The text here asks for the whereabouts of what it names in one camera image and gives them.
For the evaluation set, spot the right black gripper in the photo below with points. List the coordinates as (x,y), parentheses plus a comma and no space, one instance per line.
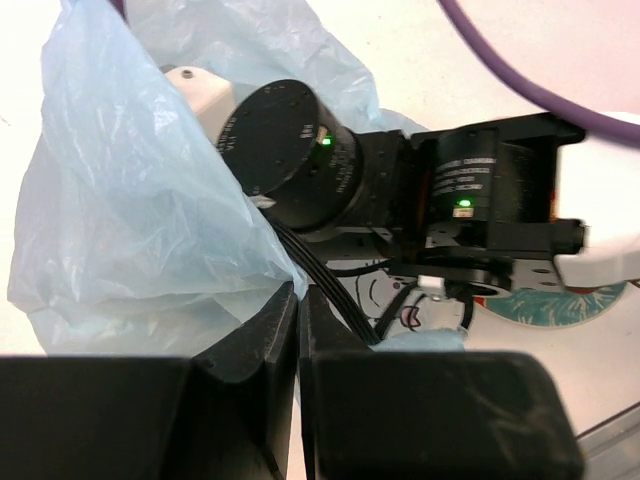
(311,173)

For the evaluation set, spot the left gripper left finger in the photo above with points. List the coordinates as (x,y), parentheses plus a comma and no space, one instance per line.
(223,414)

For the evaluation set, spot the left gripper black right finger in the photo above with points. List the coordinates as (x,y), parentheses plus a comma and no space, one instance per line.
(401,415)

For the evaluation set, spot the light blue plastic bag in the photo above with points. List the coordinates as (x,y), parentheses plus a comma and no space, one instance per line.
(131,235)

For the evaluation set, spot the red and teal plate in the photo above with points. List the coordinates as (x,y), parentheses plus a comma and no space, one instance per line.
(554,310)

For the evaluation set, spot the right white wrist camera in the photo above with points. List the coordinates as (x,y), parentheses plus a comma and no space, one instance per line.
(210,97)

